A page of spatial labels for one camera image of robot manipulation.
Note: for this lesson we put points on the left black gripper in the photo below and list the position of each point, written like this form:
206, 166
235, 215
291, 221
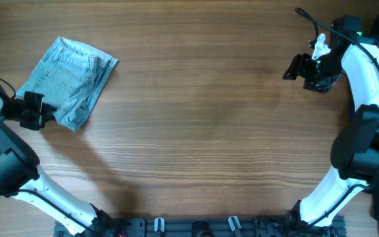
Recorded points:
43, 116

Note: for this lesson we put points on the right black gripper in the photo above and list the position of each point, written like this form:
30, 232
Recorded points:
322, 86

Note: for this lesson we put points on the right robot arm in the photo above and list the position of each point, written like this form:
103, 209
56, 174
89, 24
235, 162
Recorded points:
344, 49

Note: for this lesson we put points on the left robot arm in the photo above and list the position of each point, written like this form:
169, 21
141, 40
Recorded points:
23, 178

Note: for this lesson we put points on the light blue denim shorts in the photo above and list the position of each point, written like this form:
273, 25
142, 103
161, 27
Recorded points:
71, 77

